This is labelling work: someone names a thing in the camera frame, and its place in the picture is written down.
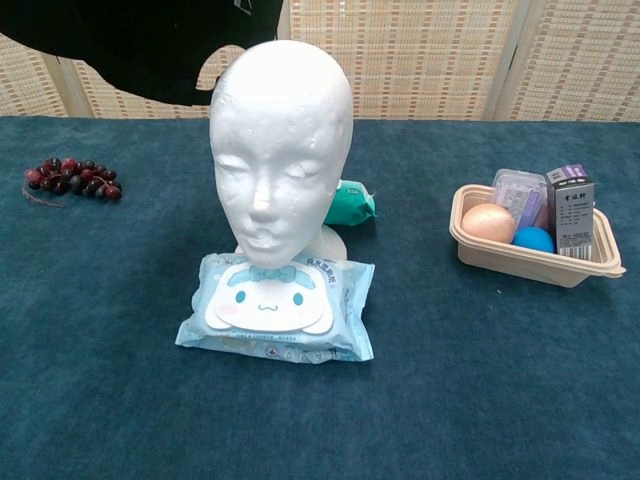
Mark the black baseball cap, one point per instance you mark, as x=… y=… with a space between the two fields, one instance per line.
x=125 y=50

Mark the white foam mannequin head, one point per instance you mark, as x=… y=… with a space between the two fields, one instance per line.
x=280 y=150

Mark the green tissue pack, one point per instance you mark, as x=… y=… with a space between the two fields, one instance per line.
x=352 y=207

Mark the blue cartoon wet wipes pack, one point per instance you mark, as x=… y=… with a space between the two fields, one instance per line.
x=275 y=310

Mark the peach pink ball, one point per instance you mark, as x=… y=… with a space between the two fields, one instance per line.
x=487 y=224

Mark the blue felt table cover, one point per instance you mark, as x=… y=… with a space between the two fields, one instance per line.
x=450 y=375

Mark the clear purple plastic box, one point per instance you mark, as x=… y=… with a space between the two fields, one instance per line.
x=520 y=200

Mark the beige plastic tray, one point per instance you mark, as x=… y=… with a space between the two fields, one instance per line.
x=525 y=267

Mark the blue ball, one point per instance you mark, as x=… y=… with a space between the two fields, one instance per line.
x=534 y=241

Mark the dark red grape bunch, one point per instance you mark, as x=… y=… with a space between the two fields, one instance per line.
x=75 y=177

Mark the grey purple carton box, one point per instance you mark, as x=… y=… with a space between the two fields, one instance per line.
x=575 y=220

